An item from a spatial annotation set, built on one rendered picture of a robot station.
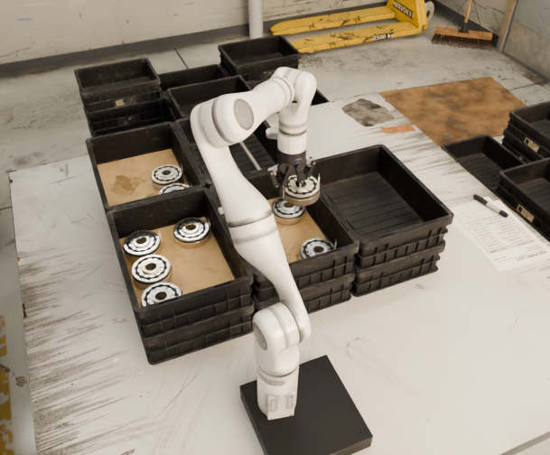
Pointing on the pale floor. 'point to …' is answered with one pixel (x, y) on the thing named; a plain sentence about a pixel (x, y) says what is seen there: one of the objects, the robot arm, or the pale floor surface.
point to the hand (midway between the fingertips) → (290, 190)
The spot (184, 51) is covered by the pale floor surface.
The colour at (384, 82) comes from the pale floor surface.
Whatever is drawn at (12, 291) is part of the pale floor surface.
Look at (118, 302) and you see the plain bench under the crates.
